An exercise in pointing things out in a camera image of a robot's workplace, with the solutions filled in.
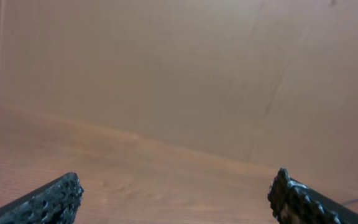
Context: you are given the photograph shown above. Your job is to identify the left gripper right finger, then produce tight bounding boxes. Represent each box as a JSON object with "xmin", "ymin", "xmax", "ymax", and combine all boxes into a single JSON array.
[{"xmin": 267, "ymin": 168, "xmax": 358, "ymax": 224}]

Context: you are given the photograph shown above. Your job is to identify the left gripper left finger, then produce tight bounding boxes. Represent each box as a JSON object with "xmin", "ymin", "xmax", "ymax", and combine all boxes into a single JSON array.
[{"xmin": 0, "ymin": 172, "xmax": 84, "ymax": 224}]

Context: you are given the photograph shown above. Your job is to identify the cardboard box wall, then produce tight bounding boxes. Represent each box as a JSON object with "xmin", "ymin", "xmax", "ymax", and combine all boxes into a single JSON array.
[{"xmin": 0, "ymin": 0, "xmax": 358, "ymax": 194}]

